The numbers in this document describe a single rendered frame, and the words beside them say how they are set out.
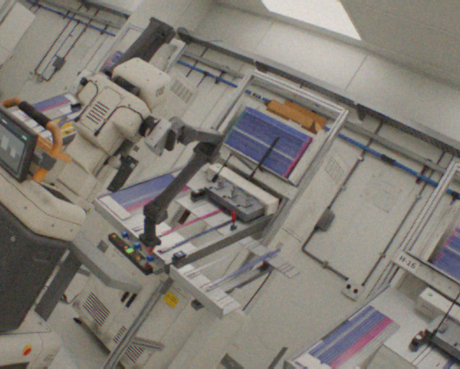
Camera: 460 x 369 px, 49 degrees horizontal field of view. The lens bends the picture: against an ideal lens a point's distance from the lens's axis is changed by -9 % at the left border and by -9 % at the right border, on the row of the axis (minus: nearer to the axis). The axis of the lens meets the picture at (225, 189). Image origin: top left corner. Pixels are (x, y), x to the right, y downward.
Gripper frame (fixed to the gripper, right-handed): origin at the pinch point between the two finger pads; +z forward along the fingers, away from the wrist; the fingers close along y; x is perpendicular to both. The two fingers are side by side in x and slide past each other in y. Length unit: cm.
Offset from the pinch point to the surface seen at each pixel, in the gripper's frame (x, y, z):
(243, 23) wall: -288, 248, -16
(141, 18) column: -213, 333, -11
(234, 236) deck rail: -44.0, -10.6, 2.6
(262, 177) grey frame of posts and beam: -79, 7, -11
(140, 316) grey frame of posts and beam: 16.3, -14.5, 21.5
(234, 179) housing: -71, 21, -6
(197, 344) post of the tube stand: 3.3, -41.2, 25.7
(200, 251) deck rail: -21.9, -10.8, 1.8
